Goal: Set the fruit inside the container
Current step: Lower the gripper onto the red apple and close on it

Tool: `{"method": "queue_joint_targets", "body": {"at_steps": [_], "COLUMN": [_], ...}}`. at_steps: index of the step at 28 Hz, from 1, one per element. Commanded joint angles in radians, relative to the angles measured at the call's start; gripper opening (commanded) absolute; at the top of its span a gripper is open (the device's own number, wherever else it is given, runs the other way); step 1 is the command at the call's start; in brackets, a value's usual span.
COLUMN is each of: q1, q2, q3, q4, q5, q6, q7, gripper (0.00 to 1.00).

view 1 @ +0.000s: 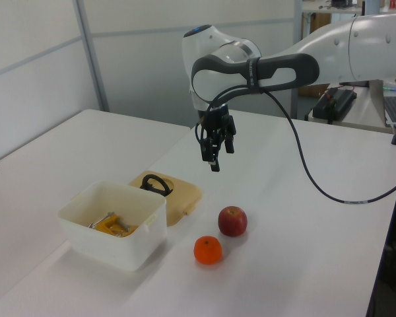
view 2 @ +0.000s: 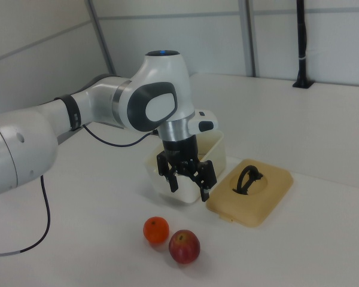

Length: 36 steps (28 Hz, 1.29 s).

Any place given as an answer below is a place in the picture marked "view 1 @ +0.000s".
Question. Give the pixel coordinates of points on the white plastic container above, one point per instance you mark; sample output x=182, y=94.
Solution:
x=118, y=247

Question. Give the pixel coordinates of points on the black electronic device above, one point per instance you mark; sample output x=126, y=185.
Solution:
x=333, y=104

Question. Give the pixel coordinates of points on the red toy apple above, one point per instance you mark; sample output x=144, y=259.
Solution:
x=232, y=221

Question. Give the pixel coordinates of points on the white background desk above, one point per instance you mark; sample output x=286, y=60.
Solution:
x=366, y=115

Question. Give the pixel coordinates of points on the orange toy fruit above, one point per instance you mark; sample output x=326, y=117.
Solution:
x=208, y=250

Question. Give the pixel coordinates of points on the tan container lid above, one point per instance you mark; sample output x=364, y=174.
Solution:
x=184, y=195

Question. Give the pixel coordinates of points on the yellow C-clamp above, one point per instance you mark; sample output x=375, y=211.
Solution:
x=113, y=226

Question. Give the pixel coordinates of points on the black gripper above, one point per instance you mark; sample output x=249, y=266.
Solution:
x=219, y=119

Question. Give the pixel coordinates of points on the grey partition post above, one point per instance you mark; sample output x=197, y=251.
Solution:
x=296, y=29

